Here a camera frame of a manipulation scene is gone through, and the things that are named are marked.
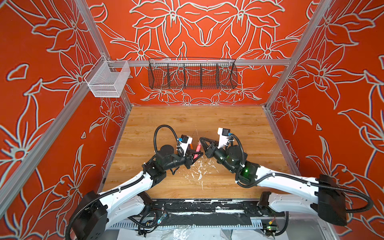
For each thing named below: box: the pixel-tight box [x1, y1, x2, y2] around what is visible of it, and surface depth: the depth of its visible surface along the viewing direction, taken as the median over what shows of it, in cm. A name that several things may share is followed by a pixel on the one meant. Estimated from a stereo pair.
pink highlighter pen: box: [193, 142, 202, 160], surface depth 70 cm
